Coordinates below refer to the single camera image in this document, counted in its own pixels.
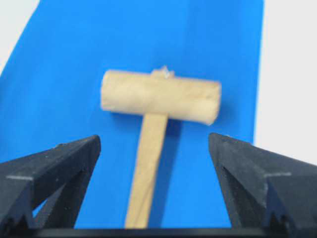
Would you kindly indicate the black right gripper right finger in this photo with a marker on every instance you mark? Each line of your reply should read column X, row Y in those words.
column 262, row 188

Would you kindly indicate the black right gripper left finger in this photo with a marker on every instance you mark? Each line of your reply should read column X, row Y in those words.
column 46, row 189

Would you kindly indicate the wooden mallet hammer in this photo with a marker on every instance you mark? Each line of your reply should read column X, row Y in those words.
column 157, row 96

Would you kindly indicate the large white foam board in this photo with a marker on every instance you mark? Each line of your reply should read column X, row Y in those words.
column 286, row 118

